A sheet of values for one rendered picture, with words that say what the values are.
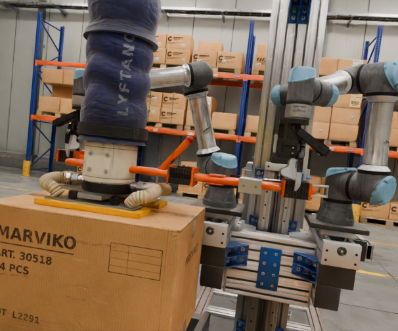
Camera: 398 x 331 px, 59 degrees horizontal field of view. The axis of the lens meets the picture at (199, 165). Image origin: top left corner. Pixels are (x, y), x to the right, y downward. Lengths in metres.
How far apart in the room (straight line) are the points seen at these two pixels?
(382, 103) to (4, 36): 12.05
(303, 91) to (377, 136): 0.48
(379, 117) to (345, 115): 6.88
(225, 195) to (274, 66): 0.65
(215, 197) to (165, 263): 0.61
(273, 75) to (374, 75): 0.46
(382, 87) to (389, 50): 8.74
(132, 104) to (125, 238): 0.41
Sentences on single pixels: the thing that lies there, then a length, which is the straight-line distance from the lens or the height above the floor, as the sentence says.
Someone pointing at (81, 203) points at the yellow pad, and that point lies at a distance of 1.11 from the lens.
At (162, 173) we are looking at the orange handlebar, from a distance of 1.10.
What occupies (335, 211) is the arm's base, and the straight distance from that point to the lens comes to 1.53.
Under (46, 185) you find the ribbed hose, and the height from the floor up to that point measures 1.12.
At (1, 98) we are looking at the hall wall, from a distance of 12.53.
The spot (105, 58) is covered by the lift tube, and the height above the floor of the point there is 1.52.
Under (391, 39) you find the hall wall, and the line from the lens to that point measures 10.27.
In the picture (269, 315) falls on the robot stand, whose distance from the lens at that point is 1.77.
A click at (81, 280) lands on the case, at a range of 1.08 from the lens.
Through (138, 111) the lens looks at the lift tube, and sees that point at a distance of 1.12.
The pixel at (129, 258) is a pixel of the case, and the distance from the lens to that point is 1.00.
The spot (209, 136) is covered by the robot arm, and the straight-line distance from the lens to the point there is 1.63.
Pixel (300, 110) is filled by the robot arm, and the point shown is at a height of 1.43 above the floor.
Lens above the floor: 1.30
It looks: 3 degrees down
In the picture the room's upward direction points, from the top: 6 degrees clockwise
